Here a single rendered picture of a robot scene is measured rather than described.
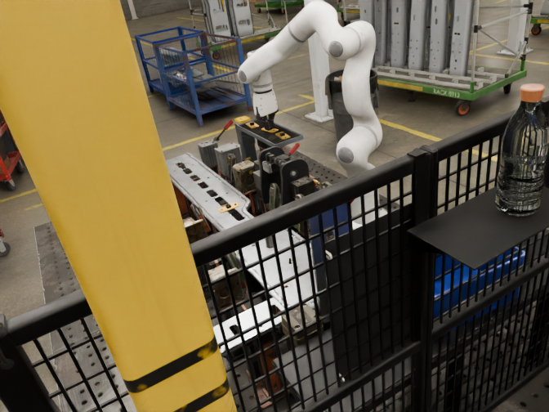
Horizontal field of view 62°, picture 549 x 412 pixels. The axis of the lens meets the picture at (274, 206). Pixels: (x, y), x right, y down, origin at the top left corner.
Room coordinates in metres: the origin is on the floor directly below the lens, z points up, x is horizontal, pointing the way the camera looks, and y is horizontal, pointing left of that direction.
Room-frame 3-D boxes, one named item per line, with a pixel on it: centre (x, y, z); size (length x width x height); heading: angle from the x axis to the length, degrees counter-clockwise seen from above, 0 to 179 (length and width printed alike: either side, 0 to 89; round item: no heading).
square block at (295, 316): (0.85, -0.02, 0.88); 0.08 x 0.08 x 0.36; 25
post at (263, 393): (0.92, 0.09, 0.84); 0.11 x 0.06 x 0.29; 115
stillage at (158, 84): (7.74, 1.22, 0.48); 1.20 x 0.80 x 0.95; 23
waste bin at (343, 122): (4.32, -0.92, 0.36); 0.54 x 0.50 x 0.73; 114
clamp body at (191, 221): (1.44, 0.31, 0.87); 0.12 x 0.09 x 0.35; 115
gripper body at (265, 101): (1.93, -0.03, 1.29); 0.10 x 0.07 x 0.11; 125
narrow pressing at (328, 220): (0.91, -0.12, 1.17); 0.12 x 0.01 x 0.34; 115
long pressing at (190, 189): (1.59, 0.19, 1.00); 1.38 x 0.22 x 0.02; 25
